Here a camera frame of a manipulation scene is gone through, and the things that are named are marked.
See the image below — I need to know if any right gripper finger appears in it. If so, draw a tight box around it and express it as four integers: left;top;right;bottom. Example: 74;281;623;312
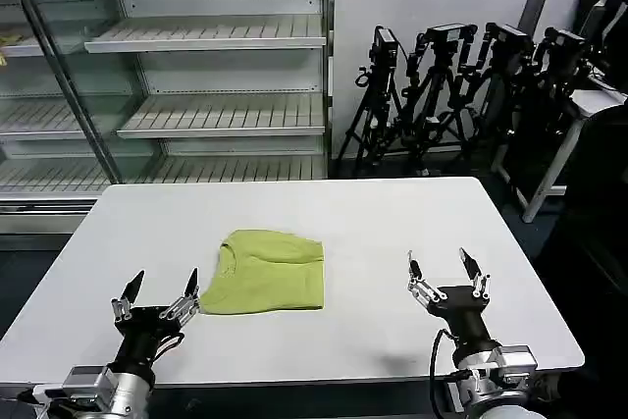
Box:
457;246;493;303
404;250;449;316

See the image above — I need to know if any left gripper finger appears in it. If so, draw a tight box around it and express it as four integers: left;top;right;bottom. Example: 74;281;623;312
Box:
158;267;204;328
109;269;147;325

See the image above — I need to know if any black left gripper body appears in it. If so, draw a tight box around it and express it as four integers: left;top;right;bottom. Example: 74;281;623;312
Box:
108;305;186;382

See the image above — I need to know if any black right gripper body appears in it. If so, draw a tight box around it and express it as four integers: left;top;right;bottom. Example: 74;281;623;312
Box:
425;284;500;357

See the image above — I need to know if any yellow-green shirt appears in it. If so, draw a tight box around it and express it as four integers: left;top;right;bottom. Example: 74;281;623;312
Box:
199;229;327;316

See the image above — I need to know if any black office chair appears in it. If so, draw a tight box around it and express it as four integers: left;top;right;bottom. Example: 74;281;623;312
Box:
534;104;628;292

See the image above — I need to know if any white desk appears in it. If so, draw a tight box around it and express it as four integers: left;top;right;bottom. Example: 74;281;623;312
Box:
521;76;628;224

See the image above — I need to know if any glass-door shelf cabinet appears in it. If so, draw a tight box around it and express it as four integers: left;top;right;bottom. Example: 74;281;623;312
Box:
0;0;122;235

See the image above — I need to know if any empty white shelf unit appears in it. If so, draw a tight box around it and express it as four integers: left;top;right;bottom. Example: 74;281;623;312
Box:
83;0;337;184

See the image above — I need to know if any black computer monitor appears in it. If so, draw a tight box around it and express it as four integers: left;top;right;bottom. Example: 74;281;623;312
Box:
577;0;628;92

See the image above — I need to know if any red-black left wrist cable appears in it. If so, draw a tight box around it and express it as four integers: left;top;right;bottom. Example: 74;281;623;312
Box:
149;332;186;364

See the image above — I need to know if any black tripod with camera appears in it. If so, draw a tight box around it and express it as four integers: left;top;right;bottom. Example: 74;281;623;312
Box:
400;23;480;173
337;26;409;166
455;21;537;184
509;27;598;204

